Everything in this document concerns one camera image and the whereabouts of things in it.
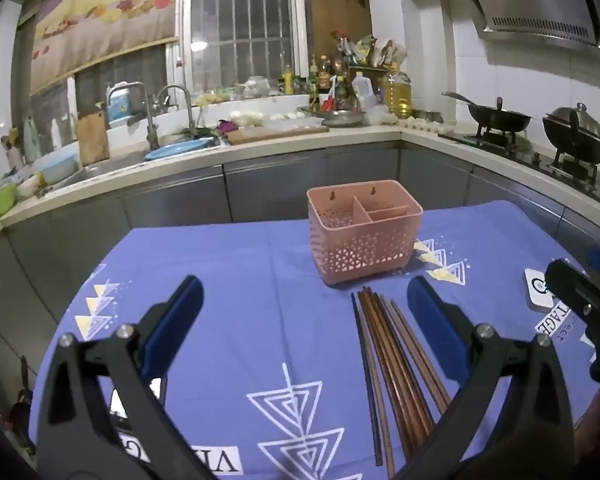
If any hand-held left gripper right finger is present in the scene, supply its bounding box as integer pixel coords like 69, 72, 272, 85
395, 275, 574, 480

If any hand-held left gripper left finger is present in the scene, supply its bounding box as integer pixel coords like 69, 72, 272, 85
36, 275, 204, 480

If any bundle of wooden chopsticks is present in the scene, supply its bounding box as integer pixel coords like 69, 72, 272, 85
357, 285, 451, 478

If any black chopstick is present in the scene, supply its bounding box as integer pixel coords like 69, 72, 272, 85
351, 292, 383, 467

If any pink perforated utensil basket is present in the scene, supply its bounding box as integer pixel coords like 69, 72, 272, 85
306, 180, 424, 288

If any white pocket router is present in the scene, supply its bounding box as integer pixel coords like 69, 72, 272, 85
524, 267, 563, 313

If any blue printed tablecloth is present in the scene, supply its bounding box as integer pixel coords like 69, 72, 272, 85
27, 200, 600, 480

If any black gas stove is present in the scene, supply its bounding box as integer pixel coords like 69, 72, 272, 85
437, 127, 600, 208

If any lidded steel wok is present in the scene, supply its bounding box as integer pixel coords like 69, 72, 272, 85
542, 103, 600, 165

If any kitchen counter with grey cabinets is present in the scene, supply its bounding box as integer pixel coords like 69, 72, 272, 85
0, 125, 600, 361

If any pale blue plastic tub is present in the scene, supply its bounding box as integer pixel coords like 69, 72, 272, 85
32, 147, 81, 186

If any angular steel faucet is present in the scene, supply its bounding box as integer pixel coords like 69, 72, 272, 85
106, 81, 160, 151

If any upright wooden cutting board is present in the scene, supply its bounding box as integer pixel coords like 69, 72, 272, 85
76, 112, 111, 166

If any egg tray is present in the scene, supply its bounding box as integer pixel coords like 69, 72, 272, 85
397, 115, 456, 136

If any green bowl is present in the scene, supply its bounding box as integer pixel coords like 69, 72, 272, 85
0, 182, 18, 218

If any gooseneck steel faucet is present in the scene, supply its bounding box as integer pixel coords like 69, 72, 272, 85
155, 84, 199, 138

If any flat wooden cutting board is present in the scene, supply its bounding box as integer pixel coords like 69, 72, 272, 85
227, 125, 330, 146

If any white detergent jug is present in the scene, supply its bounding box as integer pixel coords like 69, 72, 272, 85
107, 84, 132, 122

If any steel basin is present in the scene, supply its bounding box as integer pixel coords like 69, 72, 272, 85
300, 106, 368, 128

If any large cooking oil bottle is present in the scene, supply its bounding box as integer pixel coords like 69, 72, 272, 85
382, 71, 413, 118

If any white plastic jug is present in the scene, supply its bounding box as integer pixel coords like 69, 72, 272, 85
352, 72, 374, 111

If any steel range hood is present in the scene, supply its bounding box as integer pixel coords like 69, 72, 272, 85
442, 0, 600, 52

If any group of condiment bottles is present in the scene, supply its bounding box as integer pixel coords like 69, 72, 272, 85
280, 52, 353, 111

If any pile of snack bags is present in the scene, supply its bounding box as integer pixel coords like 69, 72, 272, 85
330, 30, 408, 68

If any barred window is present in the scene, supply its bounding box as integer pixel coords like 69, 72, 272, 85
180, 0, 311, 96

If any brown cardboard sheet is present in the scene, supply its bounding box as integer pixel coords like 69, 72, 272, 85
310, 0, 371, 66

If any fruit print window blind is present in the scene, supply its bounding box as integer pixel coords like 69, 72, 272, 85
30, 0, 178, 96

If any black wok with handle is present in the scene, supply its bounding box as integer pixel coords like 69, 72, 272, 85
442, 91, 533, 133

